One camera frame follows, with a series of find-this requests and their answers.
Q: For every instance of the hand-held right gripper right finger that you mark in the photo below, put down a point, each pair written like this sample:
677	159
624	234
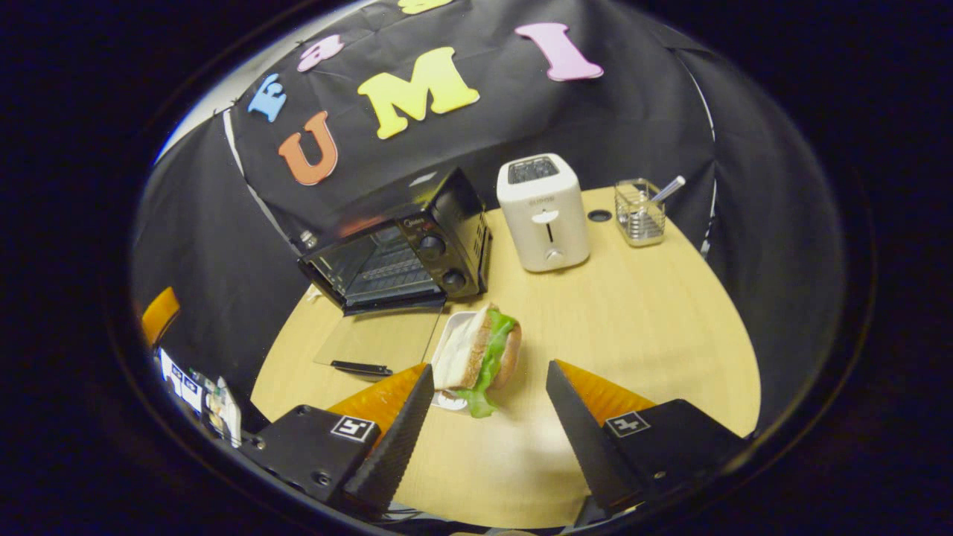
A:
588	447

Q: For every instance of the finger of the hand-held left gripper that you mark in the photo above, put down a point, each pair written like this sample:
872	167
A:
160	316

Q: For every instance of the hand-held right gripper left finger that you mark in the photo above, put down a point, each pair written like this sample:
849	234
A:
394	454

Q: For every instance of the lettuce sandwich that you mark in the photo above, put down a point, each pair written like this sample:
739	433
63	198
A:
488	346

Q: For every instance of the black electric oven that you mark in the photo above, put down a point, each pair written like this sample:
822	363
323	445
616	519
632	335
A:
447	246

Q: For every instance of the white rectangular tray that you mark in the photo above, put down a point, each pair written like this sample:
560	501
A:
451	322

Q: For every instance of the clear plastic water bottle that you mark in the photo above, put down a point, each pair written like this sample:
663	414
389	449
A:
309	240

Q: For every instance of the white toaster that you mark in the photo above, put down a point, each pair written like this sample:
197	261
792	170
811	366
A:
543	223

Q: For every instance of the black round table grommet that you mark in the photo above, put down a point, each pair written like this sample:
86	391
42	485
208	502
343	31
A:
599	216

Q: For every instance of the metal utensil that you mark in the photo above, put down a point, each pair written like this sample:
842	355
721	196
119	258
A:
670	187

